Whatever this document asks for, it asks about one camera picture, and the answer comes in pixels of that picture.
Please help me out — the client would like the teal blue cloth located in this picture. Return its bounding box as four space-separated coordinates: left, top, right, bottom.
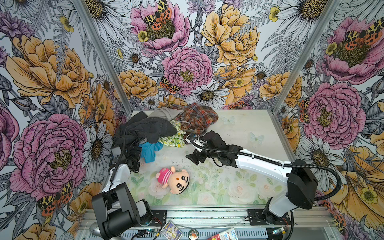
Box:
139 142 163 164

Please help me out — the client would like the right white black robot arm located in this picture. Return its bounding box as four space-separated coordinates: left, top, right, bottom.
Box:
187 131 318 225

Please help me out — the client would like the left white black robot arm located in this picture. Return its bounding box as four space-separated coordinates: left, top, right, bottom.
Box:
92 145 154 240

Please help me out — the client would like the dark grey black cloth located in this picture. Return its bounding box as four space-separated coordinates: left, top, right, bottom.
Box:
113 112 177 146

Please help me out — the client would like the red plaid cloth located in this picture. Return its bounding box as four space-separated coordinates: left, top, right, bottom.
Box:
172 103 219 135

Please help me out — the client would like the green yellow floral cloth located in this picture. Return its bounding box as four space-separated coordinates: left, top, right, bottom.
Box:
159 120 186 148

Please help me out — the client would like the light grey cloth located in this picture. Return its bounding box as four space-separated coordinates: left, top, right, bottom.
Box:
148 108 184 121

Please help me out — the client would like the plush doll pink shirt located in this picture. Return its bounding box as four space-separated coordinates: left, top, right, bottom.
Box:
156 167 190 195

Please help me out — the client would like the silver microphone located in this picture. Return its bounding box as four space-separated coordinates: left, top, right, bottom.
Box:
89 222 103 240

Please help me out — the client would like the colourful card pack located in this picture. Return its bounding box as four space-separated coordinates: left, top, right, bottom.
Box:
161 221 183 240

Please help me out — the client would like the red white snack packet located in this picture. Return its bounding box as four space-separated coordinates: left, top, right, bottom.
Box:
207 228 239 240

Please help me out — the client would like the small round badge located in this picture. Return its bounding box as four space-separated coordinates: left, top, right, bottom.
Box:
188 229 200 240

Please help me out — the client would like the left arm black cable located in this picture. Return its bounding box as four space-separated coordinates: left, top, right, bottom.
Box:
101 136 127 211

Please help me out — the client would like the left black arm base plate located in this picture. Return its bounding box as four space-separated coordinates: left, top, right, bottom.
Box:
140 210 168 227

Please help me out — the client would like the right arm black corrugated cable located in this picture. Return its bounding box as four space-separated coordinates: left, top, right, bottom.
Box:
188 138 343 202

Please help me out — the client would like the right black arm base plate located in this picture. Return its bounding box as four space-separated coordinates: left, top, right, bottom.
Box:
244 209 291 226

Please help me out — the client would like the left aluminium frame post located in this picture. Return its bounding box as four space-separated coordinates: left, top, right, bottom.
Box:
74 1 133 120

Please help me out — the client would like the aluminium frame post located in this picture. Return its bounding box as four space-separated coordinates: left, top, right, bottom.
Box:
74 1 133 120
271 0 341 114

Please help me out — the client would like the right aluminium frame post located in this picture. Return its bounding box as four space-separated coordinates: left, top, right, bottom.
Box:
271 0 341 114

